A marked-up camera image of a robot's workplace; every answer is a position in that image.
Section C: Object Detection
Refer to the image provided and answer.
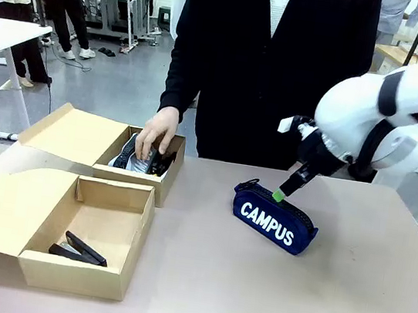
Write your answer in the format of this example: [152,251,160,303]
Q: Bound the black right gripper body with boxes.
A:
[292,124,353,183]

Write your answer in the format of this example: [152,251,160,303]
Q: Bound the blue CAMPUS pencil case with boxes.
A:
[225,175,325,259]

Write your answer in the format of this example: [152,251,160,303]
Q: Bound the grey and black pouch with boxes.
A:
[108,130,158,176]

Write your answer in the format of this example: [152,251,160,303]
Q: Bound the person's right forearm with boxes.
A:
[156,41,210,127]

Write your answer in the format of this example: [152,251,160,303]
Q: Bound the cardboard box with pouch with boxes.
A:
[11,96,190,210]

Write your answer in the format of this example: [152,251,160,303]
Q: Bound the cardboard box with stapler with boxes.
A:
[0,161,160,305]

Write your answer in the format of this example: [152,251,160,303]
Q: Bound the person's right hand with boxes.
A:
[133,103,181,165]

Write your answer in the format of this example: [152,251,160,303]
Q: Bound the person in black cardigan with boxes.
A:
[151,0,383,182]

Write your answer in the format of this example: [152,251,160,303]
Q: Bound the wooden table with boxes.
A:
[371,42,418,80]

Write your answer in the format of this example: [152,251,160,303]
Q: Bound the bystander in light shirt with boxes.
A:
[374,0,418,50]

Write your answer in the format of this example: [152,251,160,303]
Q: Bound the green stool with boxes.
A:
[155,5,175,32]

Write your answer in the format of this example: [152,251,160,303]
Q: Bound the black shoes on floor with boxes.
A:
[97,45,118,59]

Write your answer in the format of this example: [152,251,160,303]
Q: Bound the white power strip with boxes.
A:
[0,130,23,143]

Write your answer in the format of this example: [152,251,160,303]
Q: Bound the bystander in black trousers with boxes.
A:
[24,0,104,63]

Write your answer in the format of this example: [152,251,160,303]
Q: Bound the white table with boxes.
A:
[0,18,54,133]

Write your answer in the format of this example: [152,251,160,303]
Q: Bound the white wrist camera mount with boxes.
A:
[277,113,315,139]

